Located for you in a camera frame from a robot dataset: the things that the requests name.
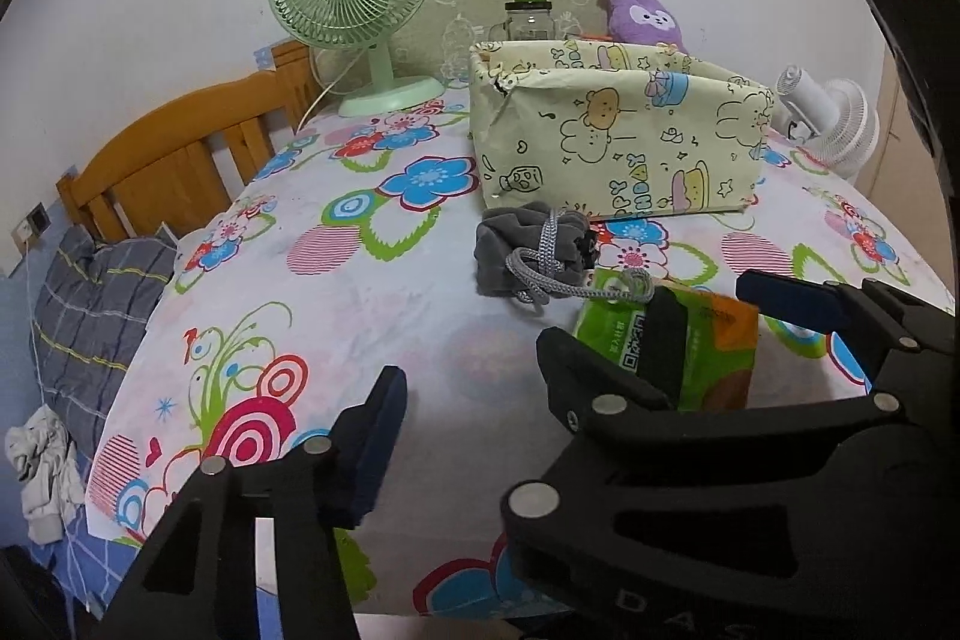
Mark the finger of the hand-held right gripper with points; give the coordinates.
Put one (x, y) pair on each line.
(780, 299)
(600, 385)

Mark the wooden bed headboard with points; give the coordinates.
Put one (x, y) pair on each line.
(165, 153)

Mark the glass jar mug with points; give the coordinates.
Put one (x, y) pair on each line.
(525, 21)

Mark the green wet wipes packet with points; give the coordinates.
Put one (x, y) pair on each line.
(705, 355)

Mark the purple plush rabbit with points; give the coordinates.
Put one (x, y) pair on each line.
(645, 18)

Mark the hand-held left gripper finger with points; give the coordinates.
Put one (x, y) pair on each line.
(375, 452)

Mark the blue grid bedsheet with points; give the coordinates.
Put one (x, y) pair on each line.
(82, 565)

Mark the crumpled white cloth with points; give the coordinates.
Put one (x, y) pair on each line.
(41, 467)

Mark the wall socket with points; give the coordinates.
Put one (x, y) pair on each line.
(34, 224)

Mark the floral tablecloth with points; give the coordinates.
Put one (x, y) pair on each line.
(300, 325)

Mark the white floor fan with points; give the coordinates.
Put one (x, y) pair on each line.
(832, 115)

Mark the grey plaid pillow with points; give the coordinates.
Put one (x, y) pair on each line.
(97, 310)

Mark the yellow cartoon print storage box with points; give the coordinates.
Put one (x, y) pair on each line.
(600, 145)

